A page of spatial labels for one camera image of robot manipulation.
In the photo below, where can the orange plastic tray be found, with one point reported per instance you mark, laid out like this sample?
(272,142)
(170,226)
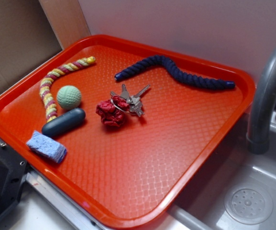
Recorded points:
(127,176)

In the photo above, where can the crumpled red paper ball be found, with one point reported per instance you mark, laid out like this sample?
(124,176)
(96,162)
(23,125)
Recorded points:
(112,111)

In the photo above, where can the light green textured ball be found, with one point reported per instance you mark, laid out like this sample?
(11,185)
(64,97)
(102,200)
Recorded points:
(69,97)

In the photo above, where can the blue sponge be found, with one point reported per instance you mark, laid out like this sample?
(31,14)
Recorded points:
(46,147)

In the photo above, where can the grey toy faucet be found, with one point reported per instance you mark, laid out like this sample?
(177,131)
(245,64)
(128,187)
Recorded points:
(263,106)

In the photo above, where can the grey toy sink basin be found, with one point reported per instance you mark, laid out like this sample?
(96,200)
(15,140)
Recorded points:
(234,189)

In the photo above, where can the brown cardboard panel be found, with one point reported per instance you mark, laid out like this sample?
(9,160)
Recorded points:
(33,31)

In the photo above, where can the silver keys on ring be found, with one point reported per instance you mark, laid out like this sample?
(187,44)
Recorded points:
(134,101)

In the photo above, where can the navy blue rope toy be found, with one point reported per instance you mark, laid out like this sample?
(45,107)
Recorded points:
(175,72)

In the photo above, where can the yellow and red rope toy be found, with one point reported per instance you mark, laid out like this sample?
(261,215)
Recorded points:
(47,81)

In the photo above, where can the black metal bracket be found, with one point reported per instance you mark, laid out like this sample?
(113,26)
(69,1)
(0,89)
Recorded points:
(13,170)

